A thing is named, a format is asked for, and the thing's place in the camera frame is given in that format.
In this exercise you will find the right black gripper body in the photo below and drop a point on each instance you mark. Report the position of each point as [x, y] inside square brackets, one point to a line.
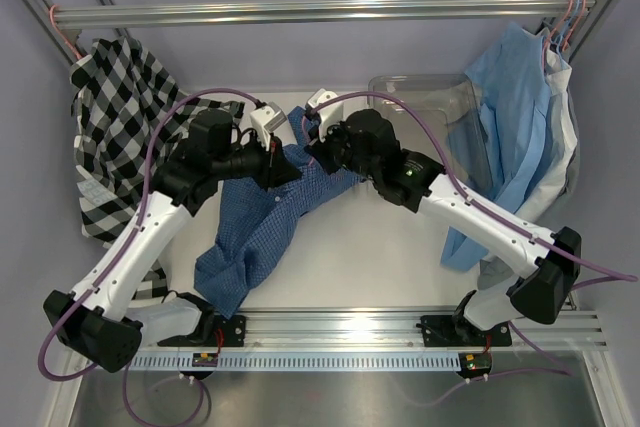
[335, 152]

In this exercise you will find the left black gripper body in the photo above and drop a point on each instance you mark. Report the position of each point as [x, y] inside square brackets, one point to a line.
[247, 161]

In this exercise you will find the blue checked shirt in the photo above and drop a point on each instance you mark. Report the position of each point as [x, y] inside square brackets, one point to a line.
[256, 226]

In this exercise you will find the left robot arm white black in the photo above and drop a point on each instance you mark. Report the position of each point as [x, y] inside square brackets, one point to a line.
[179, 188]

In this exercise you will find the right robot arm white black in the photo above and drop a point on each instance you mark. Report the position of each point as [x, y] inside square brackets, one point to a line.
[543, 262]

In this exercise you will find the black white plaid shirt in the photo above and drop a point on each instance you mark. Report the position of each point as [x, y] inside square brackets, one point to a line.
[122, 95]

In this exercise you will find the light blue shirt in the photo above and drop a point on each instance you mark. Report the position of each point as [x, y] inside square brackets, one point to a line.
[514, 103]

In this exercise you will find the grey shirt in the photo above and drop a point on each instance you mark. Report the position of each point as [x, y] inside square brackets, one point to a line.
[556, 178]

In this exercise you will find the pink hanger on left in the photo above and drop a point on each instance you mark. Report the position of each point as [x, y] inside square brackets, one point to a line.
[68, 43]

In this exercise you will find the blue hanger on right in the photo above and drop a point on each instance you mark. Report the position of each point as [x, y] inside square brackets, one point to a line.
[565, 28]

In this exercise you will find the pink hanger on right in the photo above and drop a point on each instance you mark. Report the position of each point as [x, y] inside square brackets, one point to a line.
[547, 46]

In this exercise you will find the clear plastic bin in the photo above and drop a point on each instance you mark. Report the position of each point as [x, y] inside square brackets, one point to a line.
[447, 103]

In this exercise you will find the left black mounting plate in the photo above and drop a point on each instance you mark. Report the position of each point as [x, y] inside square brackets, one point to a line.
[217, 329]

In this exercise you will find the black mounting plate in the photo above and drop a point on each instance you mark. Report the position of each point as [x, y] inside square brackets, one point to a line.
[443, 331]
[217, 329]

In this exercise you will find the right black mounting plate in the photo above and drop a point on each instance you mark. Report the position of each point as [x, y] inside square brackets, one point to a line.
[443, 331]

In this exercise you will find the aluminium hanging rod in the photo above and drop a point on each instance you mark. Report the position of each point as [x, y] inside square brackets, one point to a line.
[306, 11]

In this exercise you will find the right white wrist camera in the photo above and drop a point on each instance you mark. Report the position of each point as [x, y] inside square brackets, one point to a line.
[324, 110]

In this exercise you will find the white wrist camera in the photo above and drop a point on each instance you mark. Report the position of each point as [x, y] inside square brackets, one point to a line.
[324, 110]
[265, 121]

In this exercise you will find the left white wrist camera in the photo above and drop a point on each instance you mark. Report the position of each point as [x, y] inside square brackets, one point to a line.
[265, 121]

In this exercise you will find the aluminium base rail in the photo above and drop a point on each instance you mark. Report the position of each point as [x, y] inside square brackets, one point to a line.
[320, 329]

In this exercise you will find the white slotted cable duct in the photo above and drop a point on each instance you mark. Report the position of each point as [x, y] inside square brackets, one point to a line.
[297, 362]

